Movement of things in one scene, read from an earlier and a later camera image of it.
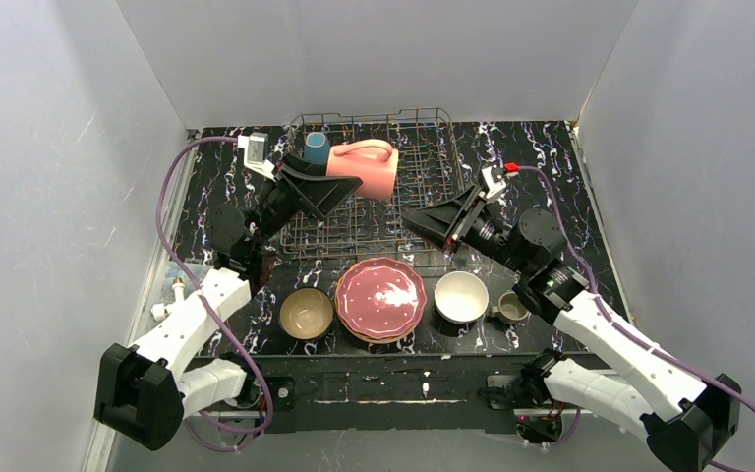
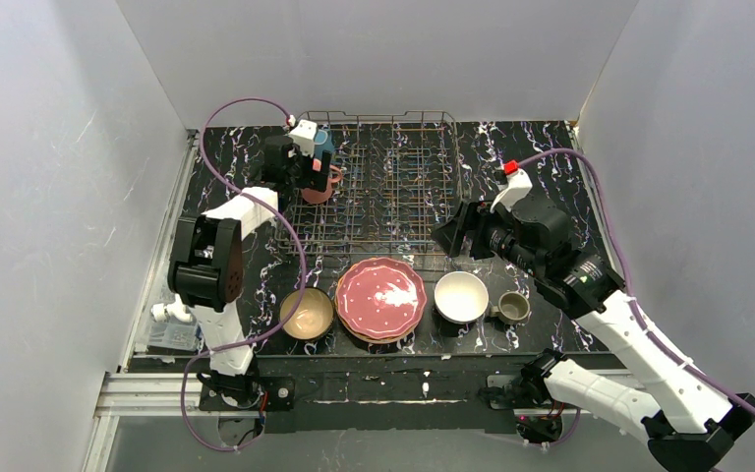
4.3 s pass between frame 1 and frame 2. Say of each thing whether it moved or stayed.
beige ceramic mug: stayed
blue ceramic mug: stayed
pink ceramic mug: moved
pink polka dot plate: stayed
